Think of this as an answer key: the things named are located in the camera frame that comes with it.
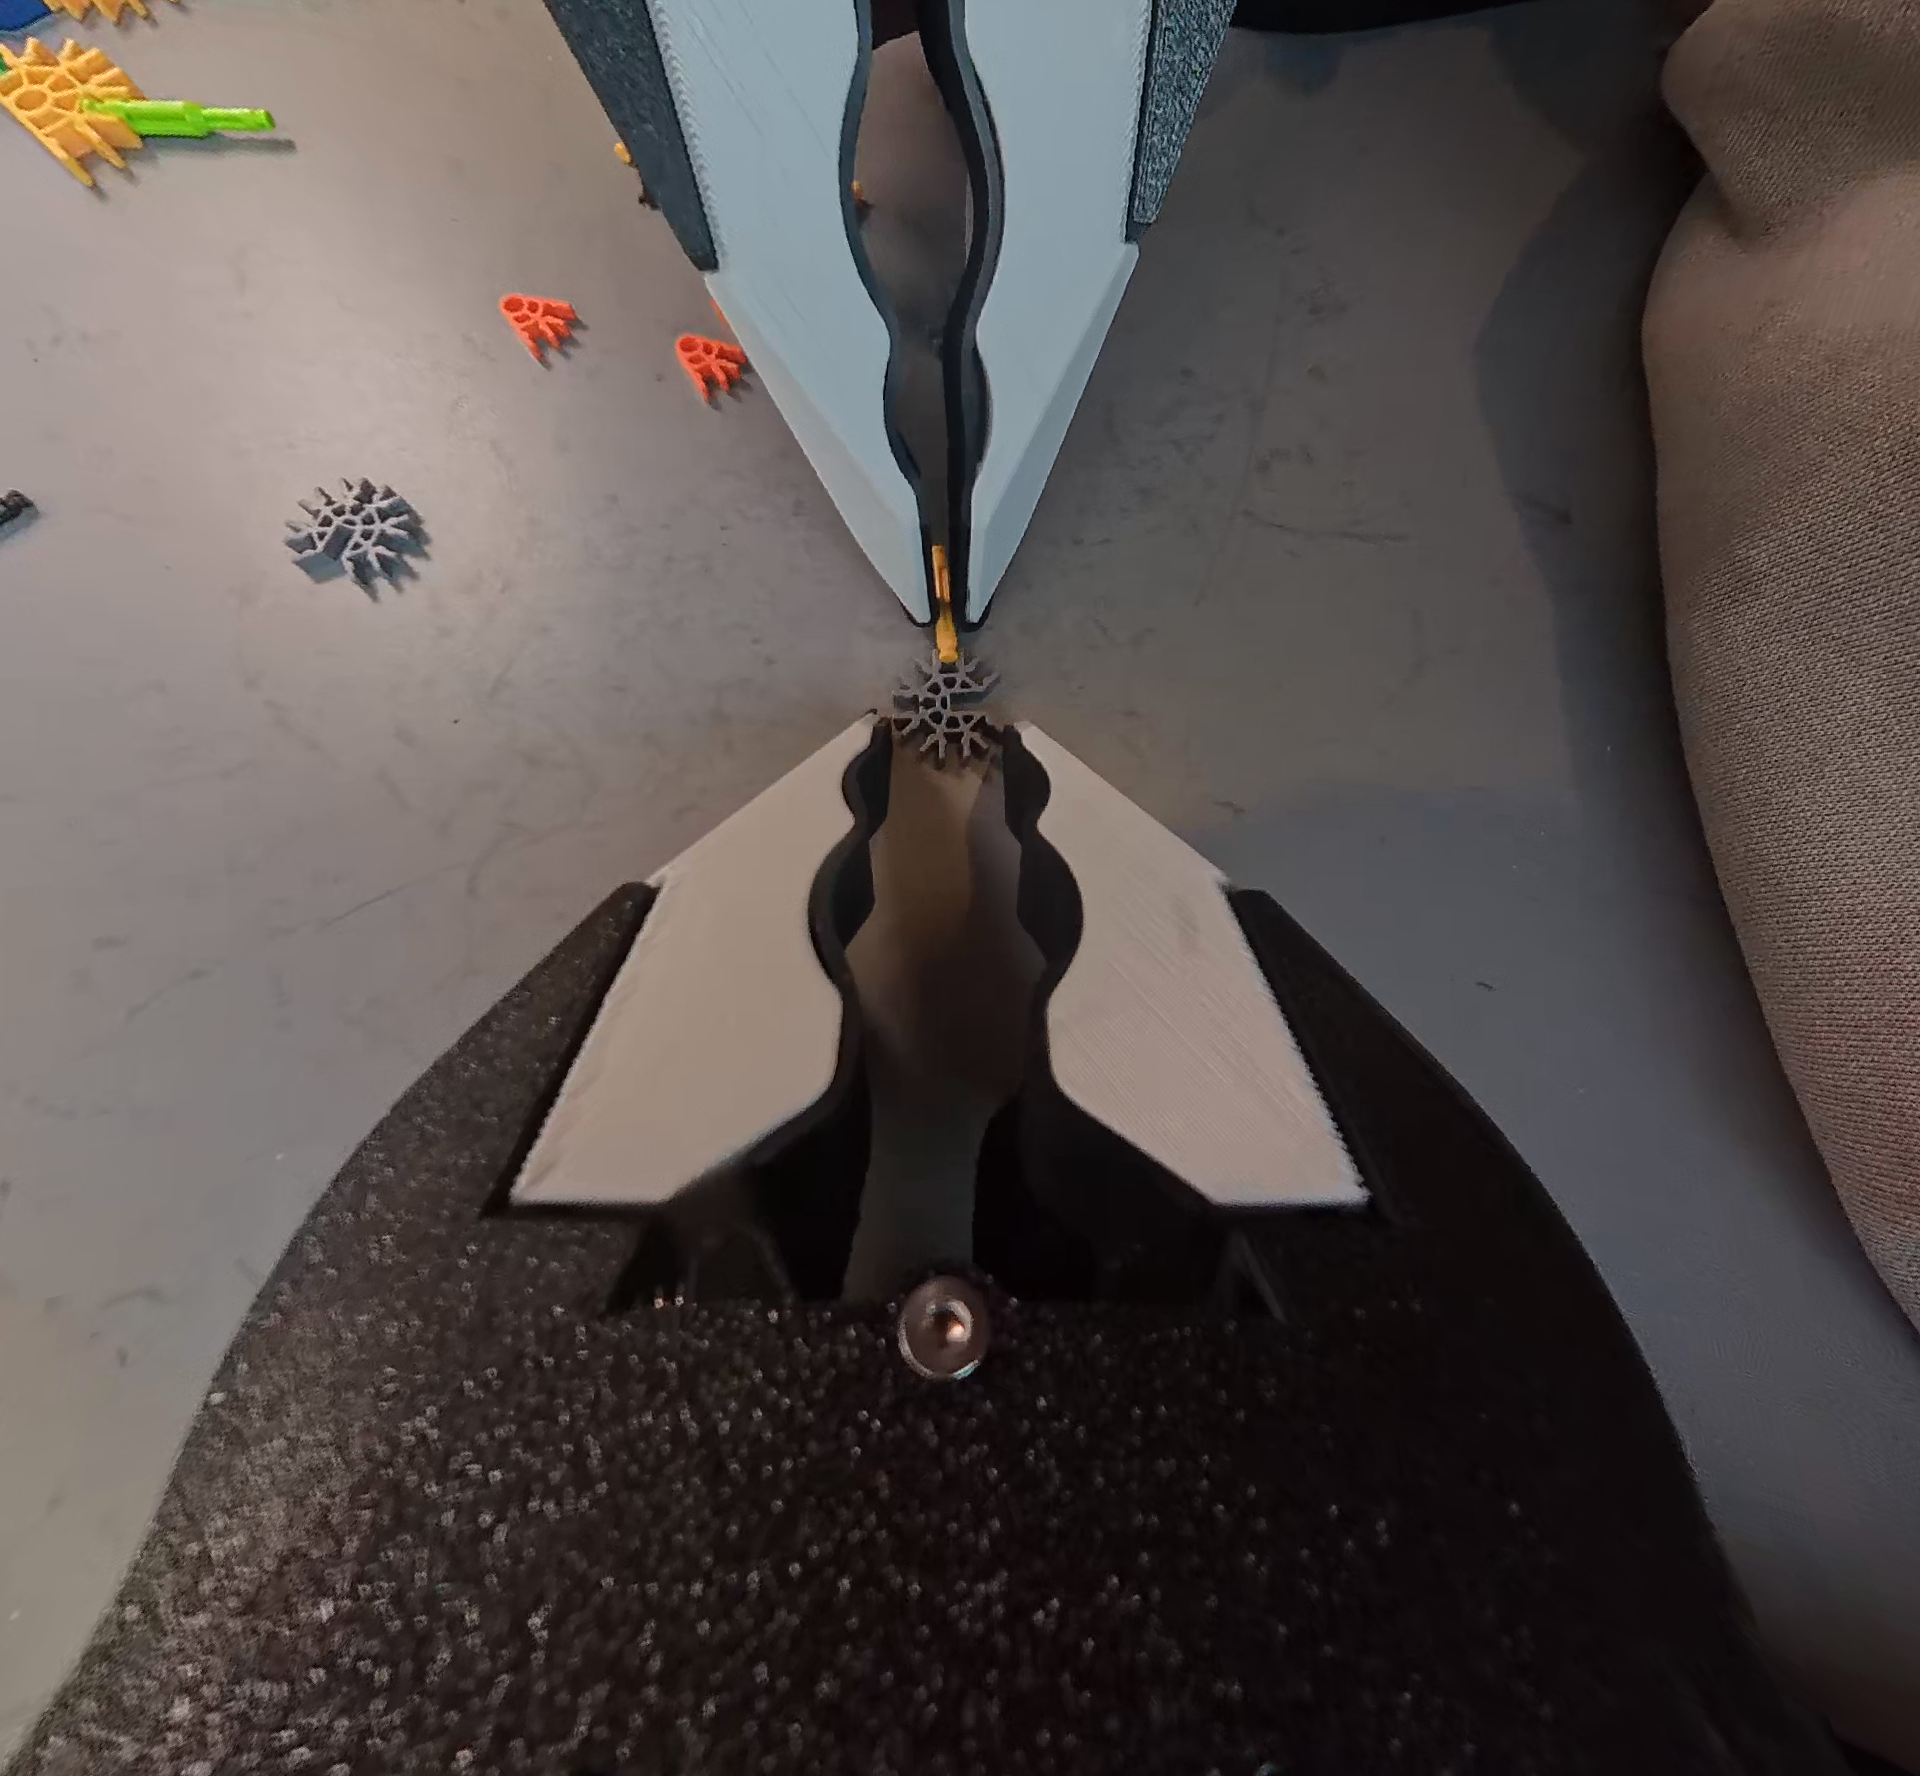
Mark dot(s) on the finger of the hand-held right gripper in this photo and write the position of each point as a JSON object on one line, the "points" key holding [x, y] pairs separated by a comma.
{"points": [[766, 156], [1065, 156]]}

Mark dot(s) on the orange small connector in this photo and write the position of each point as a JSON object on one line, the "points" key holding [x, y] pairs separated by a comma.
{"points": [[714, 367], [541, 321]]}

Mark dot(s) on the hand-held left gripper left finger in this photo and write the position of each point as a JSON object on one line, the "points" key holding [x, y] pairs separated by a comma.
{"points": [[706, 1025]]}

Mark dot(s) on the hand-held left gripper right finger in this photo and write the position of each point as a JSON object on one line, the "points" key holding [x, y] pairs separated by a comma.
{"points": [[1186, 1025]]}

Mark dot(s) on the black short rod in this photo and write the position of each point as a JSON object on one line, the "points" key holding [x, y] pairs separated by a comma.
{"points": [[13, 512]]}

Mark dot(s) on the grey snowflake connector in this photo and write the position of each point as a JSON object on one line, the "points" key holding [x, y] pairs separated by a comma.
{"points": [[943, 711], [357, 531]]}

